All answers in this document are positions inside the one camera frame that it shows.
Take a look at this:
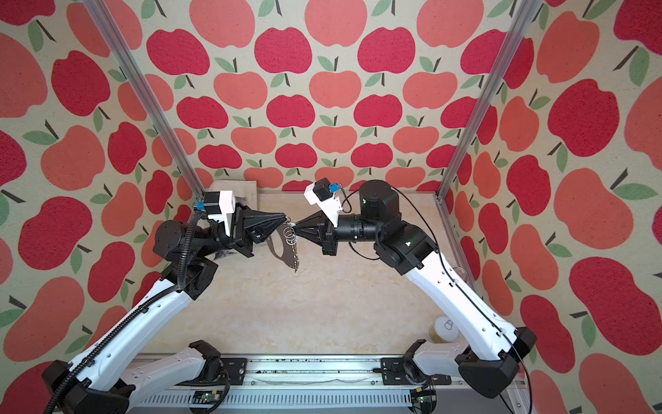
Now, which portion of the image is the cream printed canvas tote bag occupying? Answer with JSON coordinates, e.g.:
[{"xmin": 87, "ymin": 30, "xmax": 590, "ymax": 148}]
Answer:
[{"xmin": 210, "ymin": 180, "xmax": 259, "ymax": 210}]

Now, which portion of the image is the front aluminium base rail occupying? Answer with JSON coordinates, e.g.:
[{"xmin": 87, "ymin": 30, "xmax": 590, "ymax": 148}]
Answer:
[{"xmin": 133, "ymin": 355, "xmax": 534, "ymax": 413}]

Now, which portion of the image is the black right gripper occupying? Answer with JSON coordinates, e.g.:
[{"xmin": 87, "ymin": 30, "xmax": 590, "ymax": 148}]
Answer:
[{"xmin": 293, "ymin": 210, "xmax": 382, "ymax": 256}]

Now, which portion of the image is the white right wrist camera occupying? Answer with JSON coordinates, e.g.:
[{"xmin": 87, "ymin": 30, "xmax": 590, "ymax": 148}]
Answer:
[{"xmin": 304, "ymin": 178, "xmax": 342, "ymax": 227}]

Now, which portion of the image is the right rear aluminium frame post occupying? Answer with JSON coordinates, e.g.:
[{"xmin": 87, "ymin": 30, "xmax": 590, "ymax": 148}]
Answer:
[{"xmin": 434, "ymin": 0, "xmax": 544, "ymax": 206}]

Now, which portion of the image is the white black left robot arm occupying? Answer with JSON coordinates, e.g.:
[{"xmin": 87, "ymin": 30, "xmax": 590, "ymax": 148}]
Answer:
[{"xmin": 42, "ymin": 203, "xmax": 287, "ymax": 413}]

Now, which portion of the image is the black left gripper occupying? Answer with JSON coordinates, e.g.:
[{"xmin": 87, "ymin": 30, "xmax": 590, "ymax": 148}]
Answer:
[{"xmin": 195, "ymin": 204, "xmax": 284, "ymax": 260}]

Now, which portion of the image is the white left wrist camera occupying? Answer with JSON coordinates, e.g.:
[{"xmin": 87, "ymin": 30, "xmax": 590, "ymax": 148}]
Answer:
[{"xmin": 195, "ymin": 191, "xmax": 236, "ymax": 236}]

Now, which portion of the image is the left rear aluminium frame post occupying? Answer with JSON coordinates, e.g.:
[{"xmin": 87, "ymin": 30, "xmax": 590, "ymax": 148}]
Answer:
[{"xmin": 83, "ymin": 1, "xmax": 205, "ymax": 200}]

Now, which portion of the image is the aluminium frame post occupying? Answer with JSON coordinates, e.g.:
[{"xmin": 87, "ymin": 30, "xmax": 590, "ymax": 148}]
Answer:
[
  {"xmin": 83, "ymin": 1, "xmax": 205, "ymax": 200},
  {"xmin": 434, "ymin": 0, "xmax": 544, "ymax": 206}
]

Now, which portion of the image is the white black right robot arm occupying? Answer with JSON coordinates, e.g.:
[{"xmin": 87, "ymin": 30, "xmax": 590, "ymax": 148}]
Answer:
[{"xmin": 293, "ymin": 179, "xmax": 537, "ymax": 398}]

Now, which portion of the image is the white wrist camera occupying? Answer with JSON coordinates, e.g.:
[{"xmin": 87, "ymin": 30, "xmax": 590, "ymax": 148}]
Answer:
[
  {"xmin": 195, "ymin": 191, "xmax": 236, "ymax": 236},
  {"xmin": 304, "ymin": 178, "xmax": 342, "ymax": 227}
]

